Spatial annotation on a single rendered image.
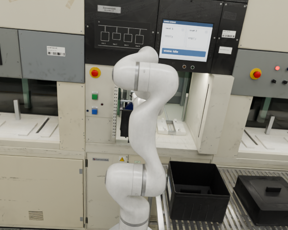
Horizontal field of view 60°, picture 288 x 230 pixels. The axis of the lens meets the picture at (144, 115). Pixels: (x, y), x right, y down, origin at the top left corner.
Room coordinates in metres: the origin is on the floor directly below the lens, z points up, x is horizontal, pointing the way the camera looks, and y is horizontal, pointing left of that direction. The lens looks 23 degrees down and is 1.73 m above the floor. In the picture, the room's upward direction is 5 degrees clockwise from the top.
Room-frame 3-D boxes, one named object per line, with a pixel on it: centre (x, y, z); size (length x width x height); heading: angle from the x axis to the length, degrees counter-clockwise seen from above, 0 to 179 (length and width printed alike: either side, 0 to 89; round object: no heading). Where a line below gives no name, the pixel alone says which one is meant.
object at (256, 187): (1.13, -0.75, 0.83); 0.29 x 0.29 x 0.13; 6
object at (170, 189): (1.10, -0.31, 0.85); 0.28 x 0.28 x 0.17; 3
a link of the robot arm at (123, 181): (0.78, 0.03, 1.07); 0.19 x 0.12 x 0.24; 92
